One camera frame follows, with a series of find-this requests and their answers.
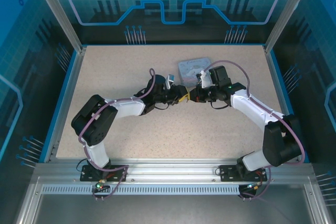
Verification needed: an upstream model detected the pastel cartoon tin box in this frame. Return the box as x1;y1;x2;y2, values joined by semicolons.
177;56;213;85

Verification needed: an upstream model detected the thin black left gripper cable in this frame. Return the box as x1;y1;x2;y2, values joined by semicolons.
154;102;172;111

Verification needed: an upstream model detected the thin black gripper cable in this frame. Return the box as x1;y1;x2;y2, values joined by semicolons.
209;100;232;110
154;102;172;111

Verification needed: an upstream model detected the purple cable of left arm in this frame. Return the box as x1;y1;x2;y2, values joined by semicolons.
78;68;157;201

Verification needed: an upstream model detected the thin black right gripper cable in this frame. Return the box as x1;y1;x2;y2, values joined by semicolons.
209;100;232;110

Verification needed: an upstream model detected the aluminium mounting rail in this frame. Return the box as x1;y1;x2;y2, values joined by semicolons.
34;157;316;184

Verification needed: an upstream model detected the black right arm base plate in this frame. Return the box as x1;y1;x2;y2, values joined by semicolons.
219;165;271;183

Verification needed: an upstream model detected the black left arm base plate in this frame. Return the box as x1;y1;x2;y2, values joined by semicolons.
80;164;129;183

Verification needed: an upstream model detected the slotted grey cable duct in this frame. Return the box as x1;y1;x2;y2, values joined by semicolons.
40;184;266;196

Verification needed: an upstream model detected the aluminium frame post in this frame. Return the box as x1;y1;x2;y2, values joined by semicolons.
28;0;87;54
264;0;316;54

